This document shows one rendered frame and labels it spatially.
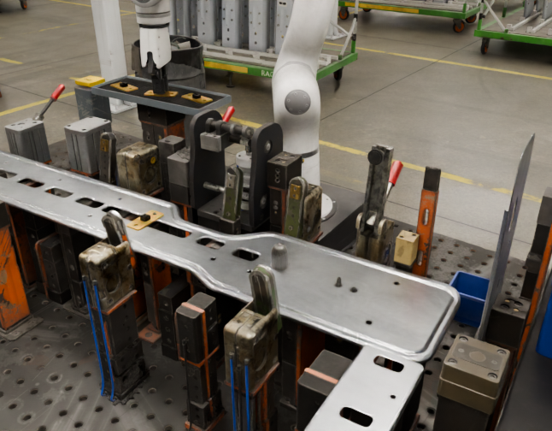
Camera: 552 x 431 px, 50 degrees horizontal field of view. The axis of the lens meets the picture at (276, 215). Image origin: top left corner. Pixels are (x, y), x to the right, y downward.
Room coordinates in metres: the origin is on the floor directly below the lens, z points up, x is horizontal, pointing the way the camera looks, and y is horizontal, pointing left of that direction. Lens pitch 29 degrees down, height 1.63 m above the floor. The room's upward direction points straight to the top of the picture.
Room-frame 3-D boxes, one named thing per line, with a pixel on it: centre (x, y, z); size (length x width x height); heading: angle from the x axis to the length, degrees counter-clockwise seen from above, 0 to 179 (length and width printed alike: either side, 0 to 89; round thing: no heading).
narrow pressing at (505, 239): (0.73, -0.33, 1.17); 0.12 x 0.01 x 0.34; 149
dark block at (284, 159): (1.19, -0.02, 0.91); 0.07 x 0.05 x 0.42; 149
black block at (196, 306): (0.83, 0.14, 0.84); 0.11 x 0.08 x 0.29; 149
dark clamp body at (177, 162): (1.31, 0.21, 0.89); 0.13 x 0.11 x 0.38; 149
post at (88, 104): (1.66, 0.53, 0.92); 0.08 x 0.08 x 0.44; 59
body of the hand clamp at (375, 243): (1.02, -0.20, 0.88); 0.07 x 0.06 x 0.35; 149
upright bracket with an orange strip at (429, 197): (0.96, -0.28, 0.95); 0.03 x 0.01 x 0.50; 59
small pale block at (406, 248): (0.95, -0.25, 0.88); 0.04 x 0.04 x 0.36; 59
